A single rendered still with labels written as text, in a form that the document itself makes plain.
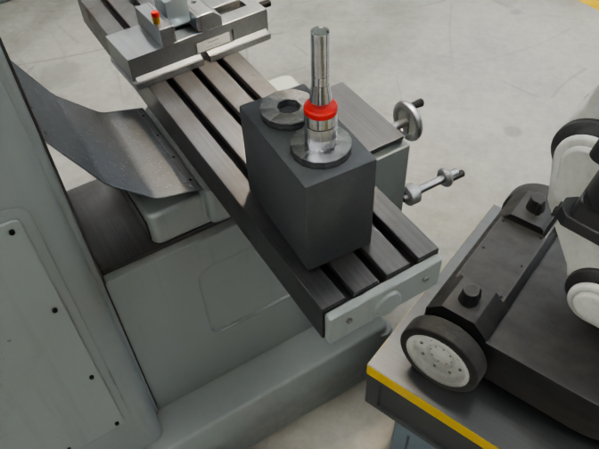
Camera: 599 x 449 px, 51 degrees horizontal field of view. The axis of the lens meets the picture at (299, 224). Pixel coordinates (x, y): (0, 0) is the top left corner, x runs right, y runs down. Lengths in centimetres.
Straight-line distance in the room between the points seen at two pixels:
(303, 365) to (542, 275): 69
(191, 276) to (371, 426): 79
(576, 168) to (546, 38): 240
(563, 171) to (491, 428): 63
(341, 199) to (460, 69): 237
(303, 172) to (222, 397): 101
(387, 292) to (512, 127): 200
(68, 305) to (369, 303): 58
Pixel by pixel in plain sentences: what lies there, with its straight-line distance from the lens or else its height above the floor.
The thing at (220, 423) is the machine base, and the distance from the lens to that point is 177.
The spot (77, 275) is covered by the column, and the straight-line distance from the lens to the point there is 124.
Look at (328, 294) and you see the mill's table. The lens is 98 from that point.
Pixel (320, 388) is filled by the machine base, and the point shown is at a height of 12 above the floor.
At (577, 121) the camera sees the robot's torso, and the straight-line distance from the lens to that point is 122.
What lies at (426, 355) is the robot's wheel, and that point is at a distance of 154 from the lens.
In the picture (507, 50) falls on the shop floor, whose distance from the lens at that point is 345.
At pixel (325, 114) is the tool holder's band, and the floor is 125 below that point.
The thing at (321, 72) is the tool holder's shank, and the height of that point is 131.
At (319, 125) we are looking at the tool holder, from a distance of 87.
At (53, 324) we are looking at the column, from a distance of 130.
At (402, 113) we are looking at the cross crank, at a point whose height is 69.
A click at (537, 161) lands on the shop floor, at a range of 279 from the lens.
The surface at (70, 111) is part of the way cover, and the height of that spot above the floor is 99.
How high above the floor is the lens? 177
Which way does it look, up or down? 47 degrees down
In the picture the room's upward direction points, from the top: 3 degrees counter-clockwise
